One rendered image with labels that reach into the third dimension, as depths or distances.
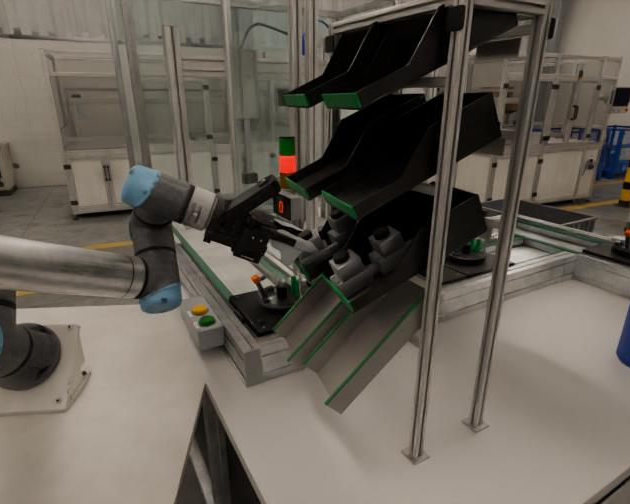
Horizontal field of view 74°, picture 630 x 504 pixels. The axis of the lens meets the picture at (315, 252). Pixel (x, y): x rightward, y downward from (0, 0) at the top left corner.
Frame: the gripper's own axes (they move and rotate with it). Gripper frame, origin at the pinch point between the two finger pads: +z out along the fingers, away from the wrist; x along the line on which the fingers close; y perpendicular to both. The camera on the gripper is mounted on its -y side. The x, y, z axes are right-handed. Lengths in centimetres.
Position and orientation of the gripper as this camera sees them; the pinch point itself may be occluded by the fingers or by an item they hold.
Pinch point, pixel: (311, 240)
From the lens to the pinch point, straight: 84.2
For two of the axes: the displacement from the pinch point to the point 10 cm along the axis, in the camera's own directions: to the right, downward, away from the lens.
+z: 8.9, 3.3, 3.2
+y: -4.3, 8.5, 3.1
